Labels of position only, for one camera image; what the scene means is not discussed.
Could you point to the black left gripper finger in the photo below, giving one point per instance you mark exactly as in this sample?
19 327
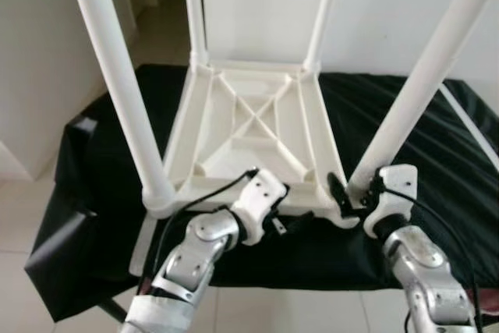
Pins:
282 189

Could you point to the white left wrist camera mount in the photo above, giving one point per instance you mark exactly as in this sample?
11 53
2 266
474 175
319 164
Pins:
253 196

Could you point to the small grey cloth tag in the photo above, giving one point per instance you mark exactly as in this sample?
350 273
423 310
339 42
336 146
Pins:
84 125

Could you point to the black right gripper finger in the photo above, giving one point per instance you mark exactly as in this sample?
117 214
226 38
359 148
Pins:
339 194

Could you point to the white plastic table leg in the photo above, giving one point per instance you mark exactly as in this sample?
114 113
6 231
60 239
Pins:
117 76
323 13
195 13
429 68

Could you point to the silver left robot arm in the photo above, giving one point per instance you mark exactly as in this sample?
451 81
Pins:
191 259

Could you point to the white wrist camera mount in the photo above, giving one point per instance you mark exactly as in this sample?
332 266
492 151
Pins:
398 189
253 196

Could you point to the black table cloth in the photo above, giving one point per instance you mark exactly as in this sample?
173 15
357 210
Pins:
437 224

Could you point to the white plastic table top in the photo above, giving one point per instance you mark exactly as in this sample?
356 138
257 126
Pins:
257 122

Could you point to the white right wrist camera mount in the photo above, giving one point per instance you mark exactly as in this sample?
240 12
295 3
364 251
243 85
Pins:
398 189

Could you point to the white fabric strip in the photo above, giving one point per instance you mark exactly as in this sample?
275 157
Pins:
142 247
468 122

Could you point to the black metal table leg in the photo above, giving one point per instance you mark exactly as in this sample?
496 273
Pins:
113 309

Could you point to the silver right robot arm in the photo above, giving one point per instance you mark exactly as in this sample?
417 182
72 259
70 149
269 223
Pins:
425 271

